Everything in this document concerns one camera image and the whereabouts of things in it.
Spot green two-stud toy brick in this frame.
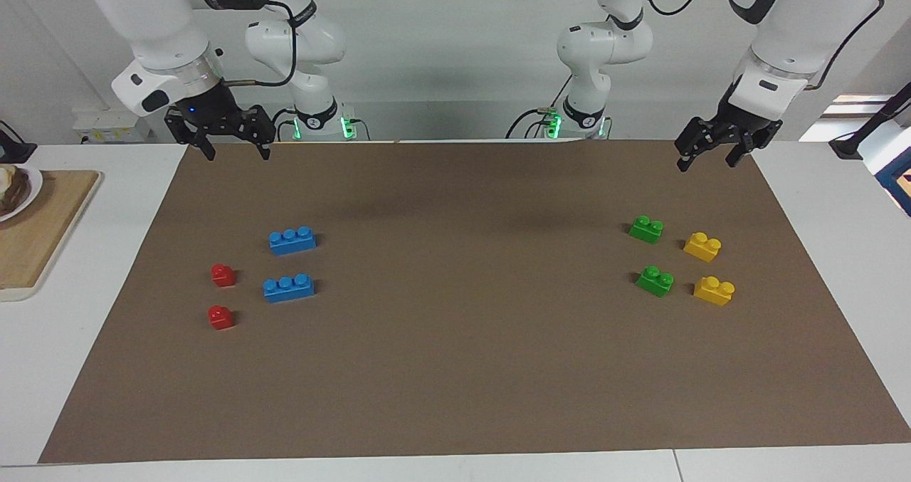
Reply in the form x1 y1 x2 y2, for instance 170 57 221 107
636 266 675 298
628 215 665 244

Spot blue three-stud toy brick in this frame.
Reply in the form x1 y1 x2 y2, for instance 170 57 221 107
268 226 318 256
263 273 316 303

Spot yellow two-stud toy brick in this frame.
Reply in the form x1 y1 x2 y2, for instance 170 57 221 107
683 232 722 263
693 276 736 306

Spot white power strip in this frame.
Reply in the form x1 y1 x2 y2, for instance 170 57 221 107
71 108 154 145

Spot blue framed box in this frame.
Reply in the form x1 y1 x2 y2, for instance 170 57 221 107
874 122 911 218

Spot white plate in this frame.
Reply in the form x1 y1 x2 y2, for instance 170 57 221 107
0 165 43 223

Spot wooden cutting board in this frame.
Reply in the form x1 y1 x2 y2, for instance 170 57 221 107
0 169 102 303

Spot brown bread slices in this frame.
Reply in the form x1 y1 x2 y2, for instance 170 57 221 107
0 165 31 216

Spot brown table mat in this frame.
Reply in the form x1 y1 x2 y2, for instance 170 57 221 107
38 139 911 465

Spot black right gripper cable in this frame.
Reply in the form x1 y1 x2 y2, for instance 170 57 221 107
221 0 317 88

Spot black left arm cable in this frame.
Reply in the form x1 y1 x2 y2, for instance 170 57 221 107
594 0 887 91

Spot black base power cables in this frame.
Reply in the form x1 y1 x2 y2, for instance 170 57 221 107
505 76 574 140

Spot black clamp mount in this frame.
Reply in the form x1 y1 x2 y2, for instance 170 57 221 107
0 120 38 164

